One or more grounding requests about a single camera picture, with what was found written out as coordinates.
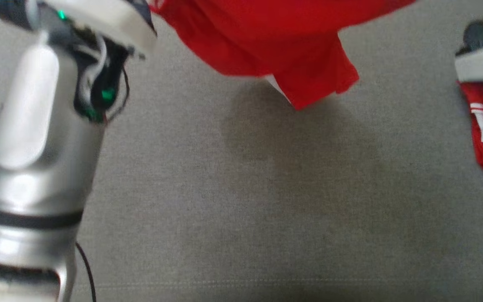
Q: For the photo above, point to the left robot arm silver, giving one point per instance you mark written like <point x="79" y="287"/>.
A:
<point x="36" y="167"/>

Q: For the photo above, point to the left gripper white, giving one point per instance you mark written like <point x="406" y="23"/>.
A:
<point x="111" y="21"/>

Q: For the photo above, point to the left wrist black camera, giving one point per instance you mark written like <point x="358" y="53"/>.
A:
<point x="13" y="10"/>

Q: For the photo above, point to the grey fabric sofa seat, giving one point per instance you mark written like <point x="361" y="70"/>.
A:
<point x="266" y="201"/>

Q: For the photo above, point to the red shorts white stripe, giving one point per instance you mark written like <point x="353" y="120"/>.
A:
<point x="275" y="37"/>

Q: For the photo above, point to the red jersey white sleeves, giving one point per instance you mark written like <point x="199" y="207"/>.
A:
<point x="482" y="126"/>

